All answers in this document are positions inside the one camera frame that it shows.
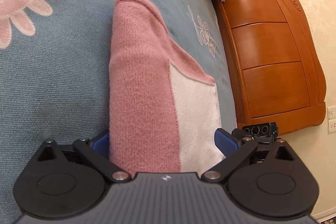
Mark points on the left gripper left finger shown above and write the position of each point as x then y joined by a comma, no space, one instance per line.
95,151

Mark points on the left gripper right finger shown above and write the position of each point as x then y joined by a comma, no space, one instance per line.
237,152

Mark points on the pink and cream sweater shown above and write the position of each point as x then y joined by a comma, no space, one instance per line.
163,108

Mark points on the wooden headboard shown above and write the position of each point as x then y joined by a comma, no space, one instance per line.
274,69

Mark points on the teal floral bed sheet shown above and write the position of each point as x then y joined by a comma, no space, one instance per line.
54,73

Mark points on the white wall socket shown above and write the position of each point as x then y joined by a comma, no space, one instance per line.
331,118

